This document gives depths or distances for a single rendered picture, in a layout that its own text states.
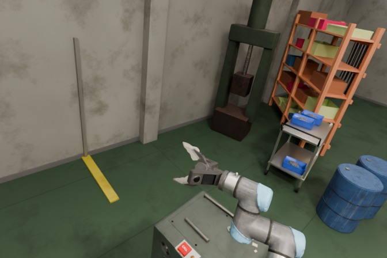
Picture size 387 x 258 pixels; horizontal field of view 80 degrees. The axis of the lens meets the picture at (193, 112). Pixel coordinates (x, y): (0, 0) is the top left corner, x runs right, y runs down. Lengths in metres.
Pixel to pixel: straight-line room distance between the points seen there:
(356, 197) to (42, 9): 4.31
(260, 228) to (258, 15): 3.92
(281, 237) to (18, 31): 3.10
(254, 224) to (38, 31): 3.02
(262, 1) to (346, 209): 3.32
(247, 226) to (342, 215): 3.06
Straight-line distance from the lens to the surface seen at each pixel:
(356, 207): 3.74
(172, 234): 1.57
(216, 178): 0.82
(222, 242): 1.60
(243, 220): 0.81
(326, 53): 5.64
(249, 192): 0.78
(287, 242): 0.83
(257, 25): 4.43
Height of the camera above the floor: 2.54
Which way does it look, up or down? 27 degrees down
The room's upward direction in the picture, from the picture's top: 9 degrees clockwise
